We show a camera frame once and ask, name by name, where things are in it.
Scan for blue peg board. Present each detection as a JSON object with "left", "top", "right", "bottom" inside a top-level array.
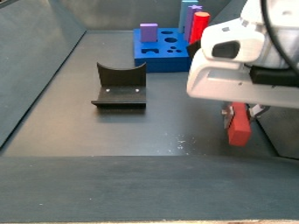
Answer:
[{"left": 134, "top": 28, "right": 191, "bottom": 73}]

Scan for purple rectangular block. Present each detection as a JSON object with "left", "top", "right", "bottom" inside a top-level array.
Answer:
[{"left": 141, "top": 23, "right": 158, "bottom": 42}]

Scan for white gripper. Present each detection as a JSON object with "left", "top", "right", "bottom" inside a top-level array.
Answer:
[{"left": 187, "top": 18, "right": 299, "bottom": 129}]

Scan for light blue arch peg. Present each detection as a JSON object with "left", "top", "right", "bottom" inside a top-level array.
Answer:
[{"left": 179, "top": 0, "right": 199, "bottom": 33}]

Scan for purple star peg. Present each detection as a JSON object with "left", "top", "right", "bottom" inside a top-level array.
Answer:
[{"left": 185, "top": 5, "right": 202, "bottom": 41}]

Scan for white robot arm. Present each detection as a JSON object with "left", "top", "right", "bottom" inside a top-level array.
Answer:
[{"left": 187, "top": 0, "right": 299, "bottom": 126}]

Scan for red hexagonal peg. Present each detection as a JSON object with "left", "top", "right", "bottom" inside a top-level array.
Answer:
[{"left": 190, "top": 11, "right": 211, "bottom": 44}]

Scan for red rectangular block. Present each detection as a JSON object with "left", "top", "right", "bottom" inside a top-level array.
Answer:
[{"left": 229, "top": 102, "right": 251, "bottom": 146}]

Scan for black curved fixture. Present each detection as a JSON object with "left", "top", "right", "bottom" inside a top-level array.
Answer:
[{"left": 91, "top": 64, "right": 146, "bottom": 109}]

